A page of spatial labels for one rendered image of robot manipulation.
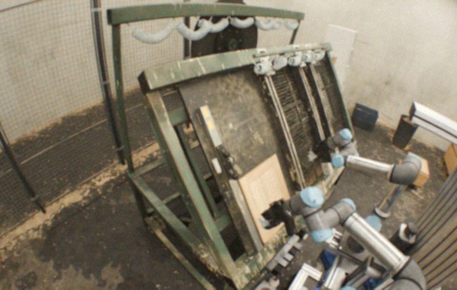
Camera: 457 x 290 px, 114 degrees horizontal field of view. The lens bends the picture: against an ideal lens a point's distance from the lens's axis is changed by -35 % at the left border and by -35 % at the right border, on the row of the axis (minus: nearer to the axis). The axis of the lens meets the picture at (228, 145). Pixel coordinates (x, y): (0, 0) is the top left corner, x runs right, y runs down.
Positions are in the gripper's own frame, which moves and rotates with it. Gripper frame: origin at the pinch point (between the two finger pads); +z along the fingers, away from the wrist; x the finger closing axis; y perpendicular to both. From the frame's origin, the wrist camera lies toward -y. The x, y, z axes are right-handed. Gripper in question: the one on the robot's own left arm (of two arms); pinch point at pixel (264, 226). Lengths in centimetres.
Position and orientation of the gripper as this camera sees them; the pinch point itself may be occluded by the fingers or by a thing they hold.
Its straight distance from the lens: 104.9
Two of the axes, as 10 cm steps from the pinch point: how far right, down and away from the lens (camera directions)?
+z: -4.2, 5.2, 7.4
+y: -6.5, -7.4, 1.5
